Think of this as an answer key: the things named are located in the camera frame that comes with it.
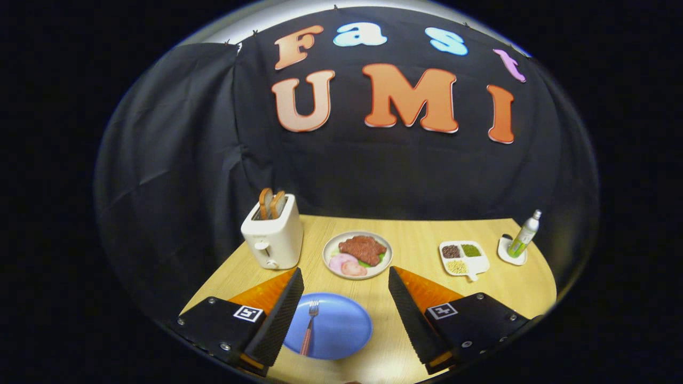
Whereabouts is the grey round food plate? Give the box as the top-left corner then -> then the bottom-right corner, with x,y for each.
322,230 -> 393,280

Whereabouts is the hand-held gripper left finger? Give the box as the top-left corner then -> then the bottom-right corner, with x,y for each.
170,267 -> 305,377

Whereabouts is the fork with red checked handle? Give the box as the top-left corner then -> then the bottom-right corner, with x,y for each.
299,300 -> 320,356

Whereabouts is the black backdrop cloth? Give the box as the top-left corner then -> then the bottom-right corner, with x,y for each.
95,5 -> 601,326

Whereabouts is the white toaster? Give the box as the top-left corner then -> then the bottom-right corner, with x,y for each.
241,193 -> 304,270

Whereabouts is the small white coaster dish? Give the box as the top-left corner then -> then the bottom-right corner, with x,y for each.
497,235 -> 528,266

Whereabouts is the white divided dish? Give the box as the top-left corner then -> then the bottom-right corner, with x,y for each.
439,240 -> 490,282

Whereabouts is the silver bottle with green label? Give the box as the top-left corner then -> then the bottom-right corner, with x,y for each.
507,209 -> 542,258

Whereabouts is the brown meat steak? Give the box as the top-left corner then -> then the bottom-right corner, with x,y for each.
338,235 -> 387,266

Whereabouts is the blue round plate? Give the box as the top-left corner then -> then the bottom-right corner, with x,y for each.
283,292 -> 373,361

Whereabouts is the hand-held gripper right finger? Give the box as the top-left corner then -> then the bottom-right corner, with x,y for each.
388,266 -> 539,375

